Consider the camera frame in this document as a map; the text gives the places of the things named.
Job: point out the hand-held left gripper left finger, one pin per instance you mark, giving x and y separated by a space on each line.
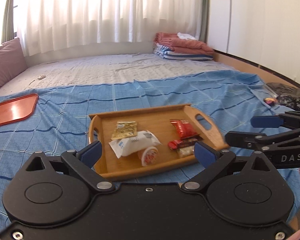
91 153

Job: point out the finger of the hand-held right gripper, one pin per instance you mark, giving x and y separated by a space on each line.
242 140
265 121

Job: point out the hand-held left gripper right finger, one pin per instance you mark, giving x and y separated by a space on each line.
205 155

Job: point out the cream and gold snack packet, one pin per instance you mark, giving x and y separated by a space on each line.
186 152

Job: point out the dark red bar packet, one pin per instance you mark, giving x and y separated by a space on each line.
182 143

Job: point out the large red snack packet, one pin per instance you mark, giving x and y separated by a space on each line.
183 128

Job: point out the large white snack packet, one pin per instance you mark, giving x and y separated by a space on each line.
132 143

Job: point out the red lidded jelly cup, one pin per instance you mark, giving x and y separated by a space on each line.
148 156

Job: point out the small colourful toy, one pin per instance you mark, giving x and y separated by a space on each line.
270 101

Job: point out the dark floral cloth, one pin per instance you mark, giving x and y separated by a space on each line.
292 97

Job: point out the blue checked bed sheet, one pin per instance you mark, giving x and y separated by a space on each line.
52 120

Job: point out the grey quilted mattress cover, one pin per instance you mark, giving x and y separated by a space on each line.
115 70

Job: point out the red plastic tray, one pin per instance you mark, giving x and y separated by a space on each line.
12 110

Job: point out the white wardrobe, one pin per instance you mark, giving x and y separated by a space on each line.
260 25

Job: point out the folded blue striped blanket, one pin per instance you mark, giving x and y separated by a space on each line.
180 55

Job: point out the folded salmon blanket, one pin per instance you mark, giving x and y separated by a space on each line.
180 45

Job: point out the white folded cloth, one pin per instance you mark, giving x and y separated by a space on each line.
186 36

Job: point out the mauve pillow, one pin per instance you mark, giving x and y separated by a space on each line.
5 62

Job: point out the green curtain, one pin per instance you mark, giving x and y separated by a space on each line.
204 10
8 12

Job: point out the white sheer curtain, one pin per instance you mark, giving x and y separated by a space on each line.
102 12

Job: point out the wooden bed frame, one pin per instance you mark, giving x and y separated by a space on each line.
250 66

